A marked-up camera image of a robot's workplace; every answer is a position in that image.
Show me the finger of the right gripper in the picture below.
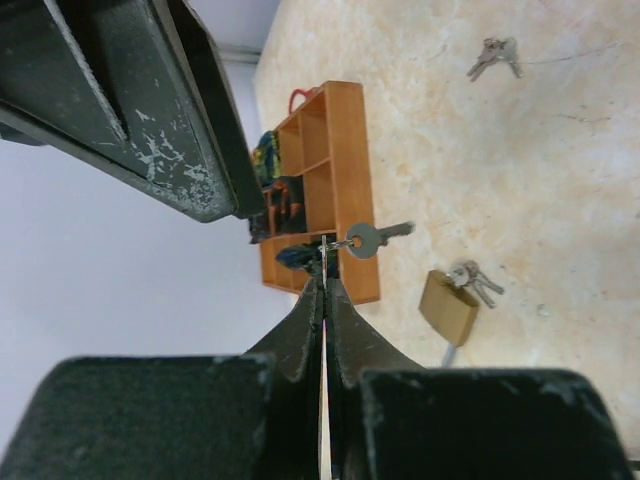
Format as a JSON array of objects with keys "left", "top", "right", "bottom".
[{"left": 1, "top": 0, "right": 265, "bottom": 223}]

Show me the green yellow coiled strap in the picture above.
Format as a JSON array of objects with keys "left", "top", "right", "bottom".
[{"left": 249, "top": 130, "right": 284, "bottom": 186}]

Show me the silver key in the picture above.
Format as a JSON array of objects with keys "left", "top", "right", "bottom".
[
  {"left": 319, "top": 221, "right": 415, "bottom": 285},
  {"left": 467, "top": 37, "right": 524, "bottom": 82},
  {"left": 446, "top": 260, "right": 505, "bottom": 309}
]

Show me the brass padlock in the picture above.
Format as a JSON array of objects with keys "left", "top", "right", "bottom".
[{"left": 419, "top": 270, "right": 479, "bottom": 368}]

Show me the red cable lock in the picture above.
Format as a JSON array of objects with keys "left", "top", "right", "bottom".
[{"left": 288, "top": 87, "right": 320, "bottom": 114}]

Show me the wooden compartment tray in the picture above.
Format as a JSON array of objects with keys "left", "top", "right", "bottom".
[{"left": 259, "top": 81, "right": 374, "bottom": 295}]

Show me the dark crumpled strap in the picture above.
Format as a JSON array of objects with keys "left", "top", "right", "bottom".
[{"left": 275, "top": 242, "right": 341, "bottom": 281}]

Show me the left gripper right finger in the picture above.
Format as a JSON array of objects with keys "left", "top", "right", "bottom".
[{"left": 324, "top": 279, "right": 634, "bottom": 479}]

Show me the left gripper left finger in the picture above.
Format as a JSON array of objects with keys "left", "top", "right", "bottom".
[{"left": 1, "top": 280, "right": 323, "bottom": 479}]

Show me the black red coiled strap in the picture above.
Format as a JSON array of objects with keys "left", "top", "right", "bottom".
[{"left": 247, "top": 174, "right": 307, "bottom": 245}]

